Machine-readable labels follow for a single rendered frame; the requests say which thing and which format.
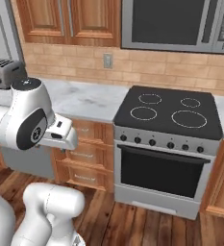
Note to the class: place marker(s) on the wooden wall cupboard door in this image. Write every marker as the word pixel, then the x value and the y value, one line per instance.
pixel 41 19
pixel 95 20

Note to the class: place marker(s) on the black and silver stove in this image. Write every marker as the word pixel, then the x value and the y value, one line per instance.
pixel 168 110

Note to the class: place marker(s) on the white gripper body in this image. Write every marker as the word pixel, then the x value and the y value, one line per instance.
pixel 67 139

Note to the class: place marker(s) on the grey wall outlet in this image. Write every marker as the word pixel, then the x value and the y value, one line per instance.
pixel 108 60

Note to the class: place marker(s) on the silver toaster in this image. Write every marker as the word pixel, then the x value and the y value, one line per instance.
pixel 3 73

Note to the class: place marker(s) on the grey dishwasher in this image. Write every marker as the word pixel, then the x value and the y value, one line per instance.
pixel 30 161

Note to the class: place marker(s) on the wooden base cupboard door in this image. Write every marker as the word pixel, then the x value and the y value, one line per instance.
pixel 222 179

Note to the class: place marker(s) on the black stove knob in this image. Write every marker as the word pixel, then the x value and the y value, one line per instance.
pixel 200 149
pixel 170 145
pixel 137 140
pixel 185 147
pixel 152 142
pixel 123 137

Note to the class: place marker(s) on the black glass oven door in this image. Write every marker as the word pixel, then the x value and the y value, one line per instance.
pixel 161 174

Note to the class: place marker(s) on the silver microwave oven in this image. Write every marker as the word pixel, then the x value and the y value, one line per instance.
pixel 168 22

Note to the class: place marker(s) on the grey fridge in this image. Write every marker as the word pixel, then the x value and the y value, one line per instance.
pixel 1 29

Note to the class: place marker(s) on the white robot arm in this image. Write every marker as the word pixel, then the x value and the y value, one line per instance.
pixel 27 112

